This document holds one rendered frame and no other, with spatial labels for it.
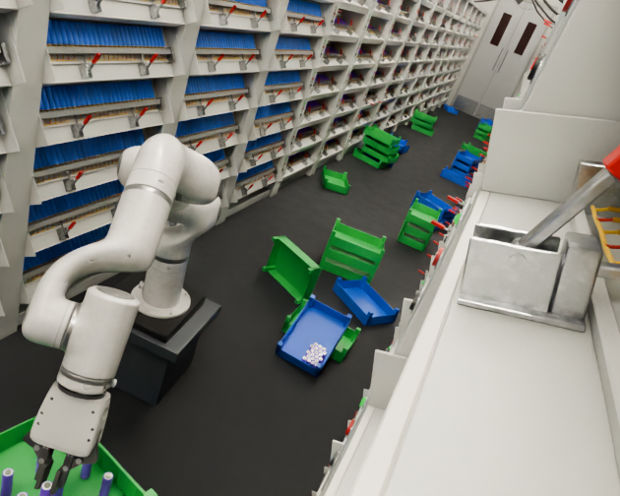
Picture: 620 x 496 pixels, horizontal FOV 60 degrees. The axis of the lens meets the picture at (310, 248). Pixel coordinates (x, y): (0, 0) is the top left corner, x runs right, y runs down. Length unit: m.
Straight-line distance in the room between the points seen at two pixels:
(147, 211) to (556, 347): 0.85
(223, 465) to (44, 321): 1.04
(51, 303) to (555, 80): 0.76
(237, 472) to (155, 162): 1.09
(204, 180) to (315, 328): 1.29
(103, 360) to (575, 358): 0.79
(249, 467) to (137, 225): 1.07
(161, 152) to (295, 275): 1.72
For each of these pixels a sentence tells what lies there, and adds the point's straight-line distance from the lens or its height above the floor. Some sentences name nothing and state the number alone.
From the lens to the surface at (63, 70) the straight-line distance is 1.75.
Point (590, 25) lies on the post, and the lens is 0.35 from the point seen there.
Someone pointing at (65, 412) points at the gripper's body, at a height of 0.68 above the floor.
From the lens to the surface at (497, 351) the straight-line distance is 0.17.
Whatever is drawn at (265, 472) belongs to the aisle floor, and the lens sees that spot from 1.83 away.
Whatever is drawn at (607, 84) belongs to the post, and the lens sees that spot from 0.35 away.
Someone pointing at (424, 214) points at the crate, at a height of 0.16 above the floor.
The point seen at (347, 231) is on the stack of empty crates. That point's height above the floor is 0.18.
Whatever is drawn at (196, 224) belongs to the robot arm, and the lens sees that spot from 1.58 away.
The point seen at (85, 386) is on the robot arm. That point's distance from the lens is 0.91.
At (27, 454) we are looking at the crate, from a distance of 1.25.
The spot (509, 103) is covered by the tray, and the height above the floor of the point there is 1.35.
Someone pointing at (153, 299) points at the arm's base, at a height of 0.35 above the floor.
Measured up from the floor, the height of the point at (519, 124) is 1.35.
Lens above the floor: 1.38
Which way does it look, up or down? 26 degrees down
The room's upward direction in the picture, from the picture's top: 21 degrees clockwise
